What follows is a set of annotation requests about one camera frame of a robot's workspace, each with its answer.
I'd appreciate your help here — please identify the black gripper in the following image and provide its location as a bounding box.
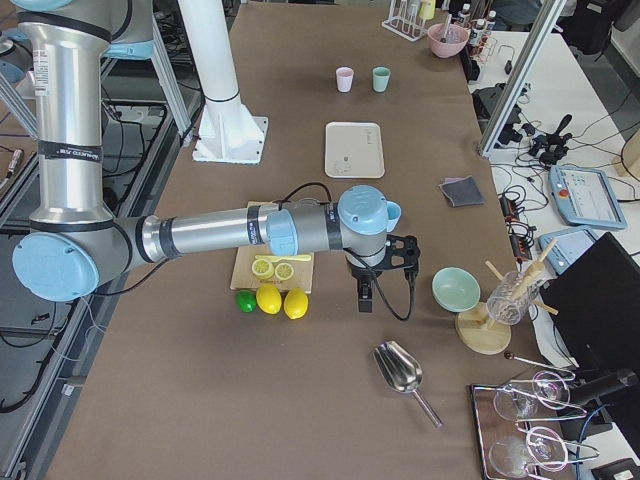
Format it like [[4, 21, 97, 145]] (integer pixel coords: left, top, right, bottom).
[[346, 234, 419, 313]]

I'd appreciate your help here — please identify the pink cup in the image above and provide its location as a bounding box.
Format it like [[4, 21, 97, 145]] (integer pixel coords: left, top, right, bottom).
[[335, 66, 354, 93]]

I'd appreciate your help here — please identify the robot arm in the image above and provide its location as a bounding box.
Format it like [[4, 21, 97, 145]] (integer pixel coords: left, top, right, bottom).
[[12, 1, 420, 312]]

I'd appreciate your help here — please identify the cream rabbit tray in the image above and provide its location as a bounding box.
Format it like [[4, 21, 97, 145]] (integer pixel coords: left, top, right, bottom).
[[324, 121, 385, 179]]

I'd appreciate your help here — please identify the mirror tray with glasses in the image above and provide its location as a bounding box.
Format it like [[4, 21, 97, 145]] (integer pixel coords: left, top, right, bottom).
[[470, 370, 599, 479]]

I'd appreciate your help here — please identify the whole lemon right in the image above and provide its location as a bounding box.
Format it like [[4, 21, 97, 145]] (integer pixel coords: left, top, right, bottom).
[[284, 288, 309, 320]]

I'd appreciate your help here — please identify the whole lemon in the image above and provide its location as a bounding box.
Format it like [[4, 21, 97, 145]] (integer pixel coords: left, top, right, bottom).
[[284, 288, 309, 320], [256, 284, 282, 315]]

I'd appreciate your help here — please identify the metal scoop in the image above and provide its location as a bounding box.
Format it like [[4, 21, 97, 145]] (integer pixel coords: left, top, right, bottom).
[[373, 340, 443, 428]]

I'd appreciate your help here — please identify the lemon half far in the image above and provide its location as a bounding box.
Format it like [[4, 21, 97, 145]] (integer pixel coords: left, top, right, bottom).
[[274, 262, 295, 282]]

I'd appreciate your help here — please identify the lemon half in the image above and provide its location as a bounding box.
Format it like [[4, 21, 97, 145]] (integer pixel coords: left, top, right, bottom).
[[274, 262, 295, 282], [251, 259, 274, 280]]

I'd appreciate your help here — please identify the green bowl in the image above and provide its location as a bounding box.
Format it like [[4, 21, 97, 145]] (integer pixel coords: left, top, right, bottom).
[[432, 267, 481, 313]]

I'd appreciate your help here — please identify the blue cup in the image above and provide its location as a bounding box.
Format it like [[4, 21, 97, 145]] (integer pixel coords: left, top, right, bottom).
[[386, 201, 402, 232]]

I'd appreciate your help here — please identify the whole lemon left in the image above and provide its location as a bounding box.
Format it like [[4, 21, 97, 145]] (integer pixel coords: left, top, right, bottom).
[[256, 284, 282, 315]]

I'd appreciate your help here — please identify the yellow plastic knife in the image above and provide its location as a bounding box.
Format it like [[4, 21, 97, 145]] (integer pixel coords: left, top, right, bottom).
[[254, 254, 313, 263]]

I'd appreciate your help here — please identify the lemon half near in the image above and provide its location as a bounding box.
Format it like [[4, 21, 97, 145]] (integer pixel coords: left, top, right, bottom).
[[251, 259, 274, 280]]

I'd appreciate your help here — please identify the wooden cup tree stand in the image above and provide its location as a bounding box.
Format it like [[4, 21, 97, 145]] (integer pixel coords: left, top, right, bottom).
[[455, 240, 558, 355]]

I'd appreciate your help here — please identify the green lime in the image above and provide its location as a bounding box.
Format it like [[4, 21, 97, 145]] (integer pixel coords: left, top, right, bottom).
[[235, 290, 258, 313]]

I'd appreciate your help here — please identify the wooden cutting board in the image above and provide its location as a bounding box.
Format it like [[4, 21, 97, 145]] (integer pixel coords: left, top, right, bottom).
[[229, 200, 316, 294]]

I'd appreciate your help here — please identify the clear glass on stand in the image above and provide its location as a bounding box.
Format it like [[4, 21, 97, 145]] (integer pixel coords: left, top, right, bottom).
[[486, 271, 539, 325]]

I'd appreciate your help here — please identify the grey folded cloth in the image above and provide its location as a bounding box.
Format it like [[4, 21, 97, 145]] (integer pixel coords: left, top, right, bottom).
[[439, 175, 485, 208]]

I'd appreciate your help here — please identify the blue teach pendant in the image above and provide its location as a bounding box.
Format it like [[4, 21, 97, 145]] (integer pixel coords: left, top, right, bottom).
[[538, 225, 598, 275], [549, 165, 627, 230]]

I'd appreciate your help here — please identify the green cup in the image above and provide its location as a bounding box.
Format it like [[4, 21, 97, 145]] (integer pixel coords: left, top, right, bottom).
[[372, 66, 391, 93]]

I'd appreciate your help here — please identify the black laptop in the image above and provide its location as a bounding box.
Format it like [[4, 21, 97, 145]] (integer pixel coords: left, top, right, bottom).
[[541, 233, 639, 374]]

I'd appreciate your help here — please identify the metal muddler in bowl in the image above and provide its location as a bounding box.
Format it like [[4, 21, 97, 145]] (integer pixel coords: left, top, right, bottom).
[[440, 14, 452, 43]]

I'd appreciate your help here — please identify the pink bowl with ice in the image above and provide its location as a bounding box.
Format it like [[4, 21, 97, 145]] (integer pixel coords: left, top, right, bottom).
[[427, 23, 470, 58]]

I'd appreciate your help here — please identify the yellow cup on rack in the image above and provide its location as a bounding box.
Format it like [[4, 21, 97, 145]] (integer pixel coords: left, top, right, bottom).
[[420, 0, 436, 21]]

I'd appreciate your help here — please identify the white wire cup rack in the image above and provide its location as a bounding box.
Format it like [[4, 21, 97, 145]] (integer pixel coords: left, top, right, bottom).
[[381, 0, 430, 42]]

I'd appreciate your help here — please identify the aluminium frame post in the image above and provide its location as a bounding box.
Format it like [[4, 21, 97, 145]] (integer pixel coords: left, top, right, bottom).
[[478, 0, 566, 158]]

